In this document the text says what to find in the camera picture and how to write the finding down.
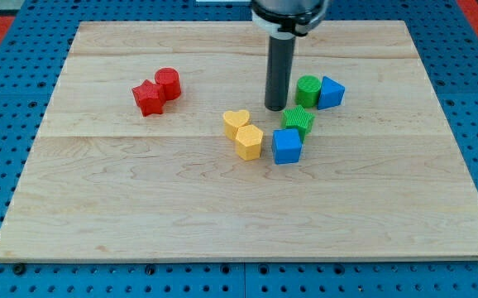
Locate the green cylinder block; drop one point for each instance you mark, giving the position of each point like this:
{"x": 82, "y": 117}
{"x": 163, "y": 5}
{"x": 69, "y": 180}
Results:
{"x": 308, "y": 89}

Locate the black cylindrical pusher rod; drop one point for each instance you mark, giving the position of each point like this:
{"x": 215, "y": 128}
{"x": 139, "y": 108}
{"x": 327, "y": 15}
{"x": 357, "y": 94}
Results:
{"x": 279, "y": 65}

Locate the green star block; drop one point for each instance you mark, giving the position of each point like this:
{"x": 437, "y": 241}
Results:
{"x": 299, "y": 119}

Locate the yellow hexagon block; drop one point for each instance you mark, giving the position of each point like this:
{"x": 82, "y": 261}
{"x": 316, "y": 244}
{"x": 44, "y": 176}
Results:
{"x": 248, "y": 142}

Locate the red cylinder block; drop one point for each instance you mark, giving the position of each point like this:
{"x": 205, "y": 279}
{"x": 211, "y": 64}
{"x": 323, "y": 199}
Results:
{"x": 169, "y": 79}

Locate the red star block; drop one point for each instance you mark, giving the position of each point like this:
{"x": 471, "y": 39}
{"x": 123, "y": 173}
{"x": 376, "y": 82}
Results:
{"x": 149, "y": 98}

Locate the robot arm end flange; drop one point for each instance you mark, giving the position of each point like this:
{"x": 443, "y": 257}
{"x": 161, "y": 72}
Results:
{"x": 286, "y": 19}

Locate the yellow heart block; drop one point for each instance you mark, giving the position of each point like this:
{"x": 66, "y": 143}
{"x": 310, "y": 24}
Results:
{"x": 233, "y": 120}

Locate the blue cube block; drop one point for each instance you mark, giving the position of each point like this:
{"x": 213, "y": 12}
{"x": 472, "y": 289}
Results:
{"x": 286, "y": 146}

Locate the wooden board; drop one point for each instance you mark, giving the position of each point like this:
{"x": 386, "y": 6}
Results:
{"x": 380, "y": 178}

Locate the blue triangle block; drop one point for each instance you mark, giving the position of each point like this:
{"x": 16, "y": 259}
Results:
{"x": 331, "y": 94}

